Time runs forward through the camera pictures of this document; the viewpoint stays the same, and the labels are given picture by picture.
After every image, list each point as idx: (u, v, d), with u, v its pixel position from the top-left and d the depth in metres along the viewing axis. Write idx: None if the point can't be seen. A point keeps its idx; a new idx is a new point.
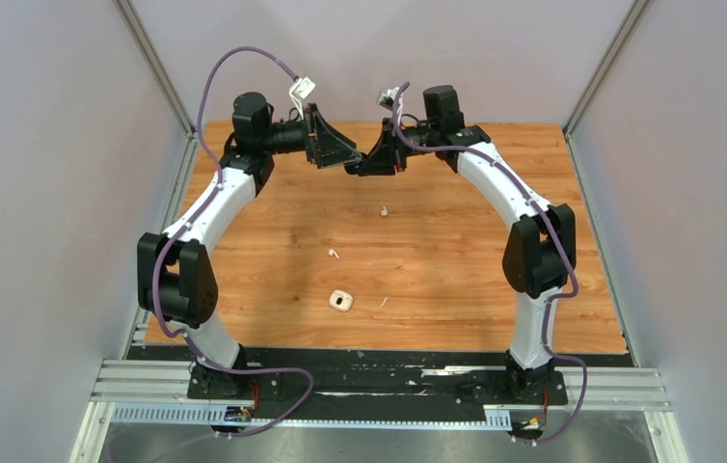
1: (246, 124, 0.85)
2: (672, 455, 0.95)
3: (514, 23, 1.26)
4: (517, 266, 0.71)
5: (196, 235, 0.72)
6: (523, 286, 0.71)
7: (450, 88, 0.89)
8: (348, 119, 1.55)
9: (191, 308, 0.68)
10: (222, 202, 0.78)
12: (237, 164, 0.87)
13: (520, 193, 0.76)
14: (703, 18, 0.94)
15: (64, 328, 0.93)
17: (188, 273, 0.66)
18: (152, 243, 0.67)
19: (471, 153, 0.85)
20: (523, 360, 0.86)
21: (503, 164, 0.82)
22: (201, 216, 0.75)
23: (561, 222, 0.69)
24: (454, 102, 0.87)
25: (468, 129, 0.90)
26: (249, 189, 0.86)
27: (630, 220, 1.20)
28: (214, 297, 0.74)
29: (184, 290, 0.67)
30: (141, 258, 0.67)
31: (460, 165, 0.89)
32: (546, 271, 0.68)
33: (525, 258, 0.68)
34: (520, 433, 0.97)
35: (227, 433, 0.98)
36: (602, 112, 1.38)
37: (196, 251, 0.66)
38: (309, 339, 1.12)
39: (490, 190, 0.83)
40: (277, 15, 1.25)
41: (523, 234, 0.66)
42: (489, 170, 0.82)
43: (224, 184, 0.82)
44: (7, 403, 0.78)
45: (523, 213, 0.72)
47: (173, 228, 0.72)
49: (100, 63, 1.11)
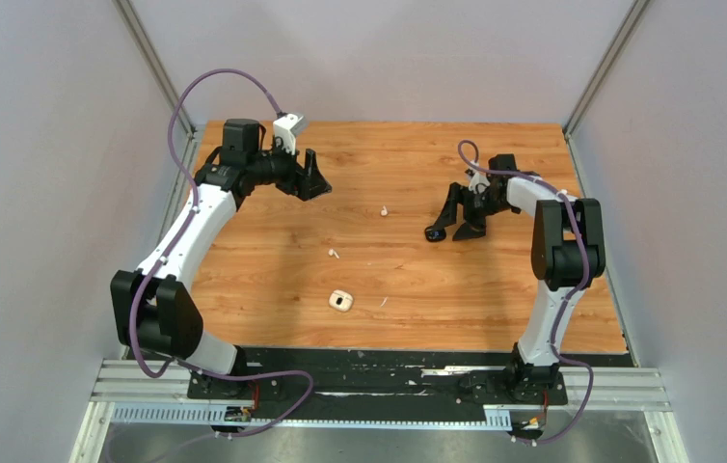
1: (237, 137, 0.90)
2: (672, 456, 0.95)
3: (514, 24, 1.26)
4: (541, 255, 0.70)
5: (171, 271, 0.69)
6: (543, 275, 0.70)
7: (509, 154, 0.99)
8: (348, 119, 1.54)
9: (175, 345, 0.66)
10: (198, 227, 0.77)
12: (214, 178, 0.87)
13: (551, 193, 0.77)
14: (703, 18, 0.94)
15: (64, 327, 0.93)
17: (168, 313, 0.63)
18: (127, 282, 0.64)
19: (520, 177, 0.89)
20: (525, 353, 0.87)
21: (541, 181, 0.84)
22: (176, 247, 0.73)
23: (584, 210, 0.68)
24: (511, 160, 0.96)
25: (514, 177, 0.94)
26: (228, 205, 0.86)
27: (631, 221, 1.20)
28: (199, 328, 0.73)
29: (166, 329, 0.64)
30: (116, 297, 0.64)
31: (509, 190, 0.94)
32: (565, 262, 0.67)
33: (546, 237, 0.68)
34: (519, 433, 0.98)
35: (227, 433, 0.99)
36: (602, 113, 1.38)
37: (174, 288, 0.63)
38: (309, 339, 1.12)
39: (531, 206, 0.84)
40: (276, 16, 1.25)
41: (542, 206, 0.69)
42: (529, 186, 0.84)
43: (200, 206, 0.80)
44: (7, 402, 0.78)
45: None
47: (147, 262, 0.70)
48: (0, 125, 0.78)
49: (100, 63, 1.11)
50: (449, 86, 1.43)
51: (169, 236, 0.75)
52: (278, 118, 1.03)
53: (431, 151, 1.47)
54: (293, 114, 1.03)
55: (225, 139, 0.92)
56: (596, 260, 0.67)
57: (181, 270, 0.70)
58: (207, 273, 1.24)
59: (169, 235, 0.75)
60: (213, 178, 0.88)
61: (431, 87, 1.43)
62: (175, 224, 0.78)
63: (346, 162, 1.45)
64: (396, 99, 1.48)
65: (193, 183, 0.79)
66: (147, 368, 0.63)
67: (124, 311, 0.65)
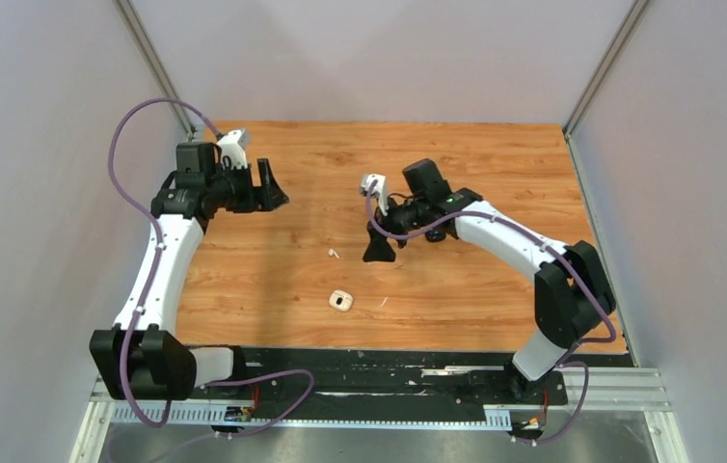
1: (192, 157, 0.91)
2: (672, 455, 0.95)
3: (514, 24, 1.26)
4: (555, 323, 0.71)
5: (151, 319, 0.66)
6: (565, 339, 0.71)
7: (428, 161, 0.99)
8: (348, 120, 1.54)
9: (172, 390, 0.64)
10: (170, 263, 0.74)
12: (173, 204, 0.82)
13: (531, 241, 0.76)
14: (703, 18, 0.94)
15: (63, 327, 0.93)
17: (157, 363, 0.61)
18: (109, 340, 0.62)
19: (469, 215, 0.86)
20: (528, 373, 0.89)
21: (503, 217, 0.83)
22: (151, 291, 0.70)
23: (581, 259, 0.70)
24: (434, 171, 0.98)
25: (457, 195, 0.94)
26: (195, 230, 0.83)
27: (631, 221, 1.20)
28: (192, 366, 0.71)
29: (157, 377, 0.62)
30: (100, 358, 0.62)
31: (460, 230, 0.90)
32: (582, 317, 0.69)
33: (561, 311, 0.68)
34: (520, 433, 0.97)
35: (228, 433, 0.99)
36: (602, 113, 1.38)
37: (159, 339, 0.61)
38: (309, 339, 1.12)
39: (496, 247, 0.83)
40: (276, 14, 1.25)
41: (549, 285, 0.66)
42: (491, 227, 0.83)
43: (165, 242, 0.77)
44: (7, 401, 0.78)
45: (543, 261, 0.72)
47: (123, 316, 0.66)
48: None
49: (99, 63, 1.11)
50: (449, 86, 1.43)
51: (139, 284, 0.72)
52: (221, 138, 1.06)
53: (431, 152, 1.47)
54: (230, 133, 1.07)
55: (179, 164, 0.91)
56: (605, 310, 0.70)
57: (162, 316, 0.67)
58: (207, 273, 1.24)
59: (140, 282, 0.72)
60: (172, 204, 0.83)
61: (431, 86, 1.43)
62: (143, 267, 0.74)
63: (346, 162, 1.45)
64: (396, 99, 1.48)
65: (150, 219, 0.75)
66: (147, 420, 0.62)
67: (112, 367, 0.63)
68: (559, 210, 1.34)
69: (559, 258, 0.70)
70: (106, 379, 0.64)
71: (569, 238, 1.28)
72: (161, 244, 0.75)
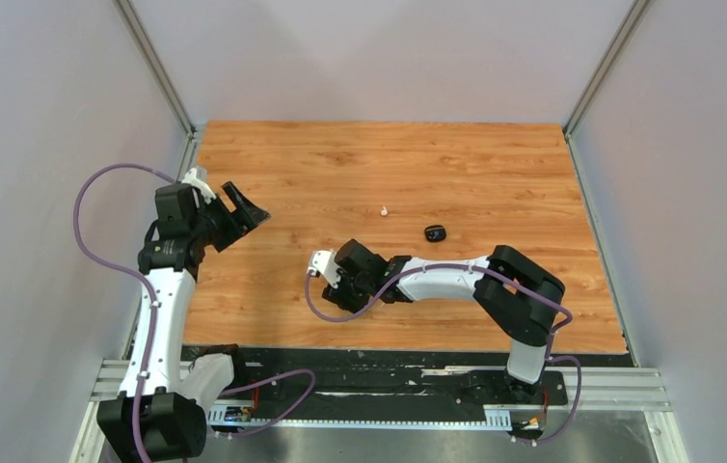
1: (173, 204, 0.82)
2: (672, 456, 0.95)
3: (513, 24, 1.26)
4: (522, 329, 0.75)
5: (156, 382, 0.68)
6: (539, 336, 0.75)
7: (356, 243, 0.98)
8: (348, 119, 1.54)
9: (183, 448, 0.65)
10: (167, 322, 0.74)
12: (161, 258, 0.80)
13: (460, 269, 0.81)
14: (703, 18, 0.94)
15: (62, 326, 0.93)
17: (169, 423, 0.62)
18: (118, 409, 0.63)
19: (405, 276, 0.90)
20: (526, 375, 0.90)
21: (431, 262, 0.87)
22: (153, 353, 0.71)
23: (506, 261, 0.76)
24: (364, 252, 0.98)
25: (391, 264, 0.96)
26: (188, 280, 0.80)
27: (631, 221, 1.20)
28: (204, 420, 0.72)
29: (170, 438, 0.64)
30: (110, 428, 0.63)
31: (410, 292, 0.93)
32: (538, 311, 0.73)
33: (517, 315, 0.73)
34: (519, 433, 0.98)
35: (228, 432, 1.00)
36: (601, 113, 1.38)
37: (170, 401, 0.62)
38: (308, 339, 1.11)
39: (444, 289, 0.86)
40: (275, 13, 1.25)
41: (490, 300, 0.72)
42: (427, 276, 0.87)
43: (159, 298, 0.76)
44: (7, 400, 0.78)
45: (476, 282, 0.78)
47: (127, 383, 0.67)
48: None
49: (99, 63, 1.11)
50: (449, 85, 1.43)
51: (140, 346, 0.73)
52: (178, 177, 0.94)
53: (431, 151, 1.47)
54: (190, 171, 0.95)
55: (159, 211, 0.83)
56: (554, 297, 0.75)
57: (167, 377, 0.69)
58: (207, 273, 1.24)
59: (141, 344, 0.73)
60: (160, 257, 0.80)
61: (431, 85, 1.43)
62: (142, 329, 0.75)
63: (346, 162, 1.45)
64: (396, 99, 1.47)
65: (141, 279, 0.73)
66: None
67: (121, 435, 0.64)
68: (559, 209, 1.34)
69: (488, 273, 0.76)
70: (118, 448, 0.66)
71: (569, 238, 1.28)
72: (154, 303, 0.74)
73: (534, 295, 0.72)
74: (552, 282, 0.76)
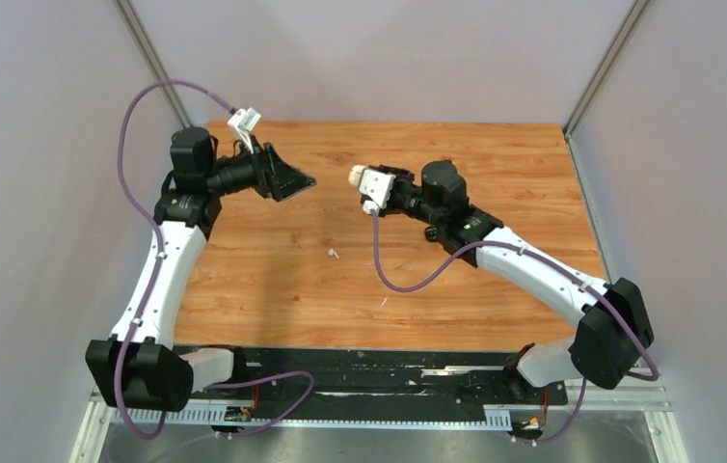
1: (187, 160, 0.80)
2: (672, 455, 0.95)
3: (513, 25, 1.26)
4: (598, 368, 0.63)
5: (147, 333, 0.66)
6: (605, 378, 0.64)
7: (460, 177, 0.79)
8: (348, 120, 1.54)
9: (166, 400, 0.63)
10: (168, 275, 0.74)
12: (176, 212, 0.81)
13: (568, 280, 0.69)
14: (702, 17, 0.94)
15: (61, 326, 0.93)
17: (151, 375, 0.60)
18: (105, 351, 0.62)
19: (493, 247, 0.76)
20: (530, 379, 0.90)
21: (531, 248, 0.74)
22: (150, 303, 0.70)
23: (620, 298, 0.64)
24: (463, 191, 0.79)
25: (475, 219, 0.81)
26: (199, 239, 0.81)
27: (631, 221, 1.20)
28: (189, 379, 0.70)
29: (152, 392, 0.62)
30: (96, 369, 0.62)
31: (480, 260, 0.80)
32: (626, 357, 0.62)
33: (604, 355, 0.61)
34: (520, 433, 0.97)
35: (227, 433, 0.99)
36: (601, 114, 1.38)
37: (155, 352, 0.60)
38: (309, 339, 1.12)
39: (529, 282, 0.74)
40: (275, 14, 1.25)
41: (594, 328, 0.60)
42: (517, 258, 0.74)
43: (166, 251, 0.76)
44: (5, 400, 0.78)
45: (583, 305, 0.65)
47: (121, 327, 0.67)
48: None
49: (99, 62, 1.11)
50: (449, 85, 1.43)
51: (140, 292, 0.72)
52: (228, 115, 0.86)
53: (431, 152, 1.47)
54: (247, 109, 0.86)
55: (175, 164, 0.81)
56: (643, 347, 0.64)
57: (158, 328, 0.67)
58: (207, 273, 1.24)
59: (140, 291, 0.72)
60: (175, 211, 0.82)
61: (431, 86, 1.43)
62: (145, 276, 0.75)
63: (346, 162, 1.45)
64: (396, 99, 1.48)
65: (153, 227, 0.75)
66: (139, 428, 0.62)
67: (107, 377, 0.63)
68: (559, 209, 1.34)
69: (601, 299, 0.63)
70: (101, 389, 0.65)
71: (569, 238, 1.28)
72: (161, 255, 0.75)
73: (632, 339, 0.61)
74: (647, 338, 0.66)
